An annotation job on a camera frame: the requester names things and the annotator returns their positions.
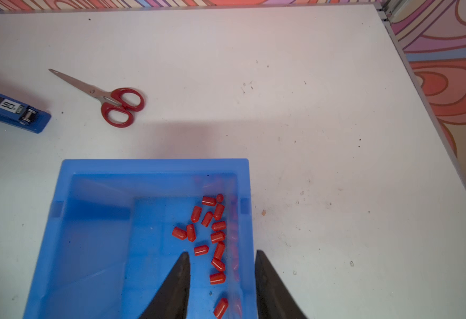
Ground red handled scissors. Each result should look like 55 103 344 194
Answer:
49 69 146 128

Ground blue plastic bin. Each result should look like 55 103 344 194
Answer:
24 159 258 318

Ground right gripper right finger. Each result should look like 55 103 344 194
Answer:
255 250 307 319

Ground blue black stapler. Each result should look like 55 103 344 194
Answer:
0 94 52 134

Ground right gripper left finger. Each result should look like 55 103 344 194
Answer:
139 252 191 319

